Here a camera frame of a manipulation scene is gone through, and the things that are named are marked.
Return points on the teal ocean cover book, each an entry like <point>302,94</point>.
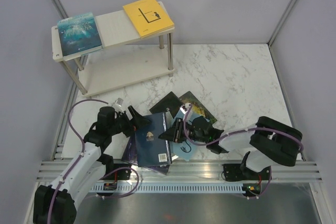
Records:
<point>79,35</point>

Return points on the black folder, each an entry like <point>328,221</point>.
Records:
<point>170,103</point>

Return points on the white two-tier shelf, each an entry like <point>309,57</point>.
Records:
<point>122,61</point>

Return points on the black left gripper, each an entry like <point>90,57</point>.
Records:
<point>135,124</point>

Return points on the dark blue Wuthering Heights book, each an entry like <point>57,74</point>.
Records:
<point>152,151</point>

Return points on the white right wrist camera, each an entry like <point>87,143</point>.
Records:
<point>184,108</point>

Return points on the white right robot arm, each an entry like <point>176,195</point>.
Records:
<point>267,141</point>

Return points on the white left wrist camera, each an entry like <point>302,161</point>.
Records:
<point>117,105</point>

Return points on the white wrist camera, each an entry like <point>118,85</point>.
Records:
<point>117,105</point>
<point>184,108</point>

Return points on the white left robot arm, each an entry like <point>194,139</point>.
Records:
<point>59,201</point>

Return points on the white slotted cable duct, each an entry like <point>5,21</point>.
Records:
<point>124,187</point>

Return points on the yellow book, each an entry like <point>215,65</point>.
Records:
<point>148,17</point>

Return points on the purple nebula cover book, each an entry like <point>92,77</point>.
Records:
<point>130,156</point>

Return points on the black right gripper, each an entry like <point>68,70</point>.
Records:
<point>174,134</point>

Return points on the light blue Hemingway book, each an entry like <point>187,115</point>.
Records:
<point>184,150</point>

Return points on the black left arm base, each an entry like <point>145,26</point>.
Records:
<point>122,174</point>

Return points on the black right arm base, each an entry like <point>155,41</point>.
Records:
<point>234,173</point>

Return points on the green forest Alice book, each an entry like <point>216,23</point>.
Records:
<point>198,107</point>

